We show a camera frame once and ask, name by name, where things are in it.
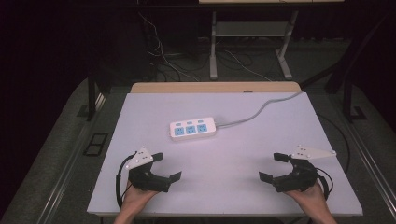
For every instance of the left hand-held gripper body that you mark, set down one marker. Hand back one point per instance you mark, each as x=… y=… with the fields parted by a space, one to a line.
x=146 y=180

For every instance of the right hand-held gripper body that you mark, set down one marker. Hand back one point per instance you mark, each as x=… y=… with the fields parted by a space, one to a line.
x=300 y=179

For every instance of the white power strip blue sockets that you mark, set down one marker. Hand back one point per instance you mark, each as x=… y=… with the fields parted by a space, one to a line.
x=193 y=128

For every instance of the person's left hand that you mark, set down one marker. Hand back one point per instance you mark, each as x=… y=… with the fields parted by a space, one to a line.
x=134 y=200

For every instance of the person's right hand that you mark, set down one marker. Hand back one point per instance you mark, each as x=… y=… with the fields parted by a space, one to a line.
x=313 y=200

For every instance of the black metal stand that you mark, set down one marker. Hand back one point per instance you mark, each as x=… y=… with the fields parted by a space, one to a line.
x=91 y=96
x=351 y=96

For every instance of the black rectangular floor frame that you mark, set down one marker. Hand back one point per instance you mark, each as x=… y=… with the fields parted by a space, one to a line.
x=96 y=144

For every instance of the aluminium floor rail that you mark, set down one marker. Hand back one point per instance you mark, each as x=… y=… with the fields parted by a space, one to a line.
x=67 y=174
x=370 y=165

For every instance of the grey metal desk frame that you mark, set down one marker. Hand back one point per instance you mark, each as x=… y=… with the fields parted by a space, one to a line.
x=249 y=29

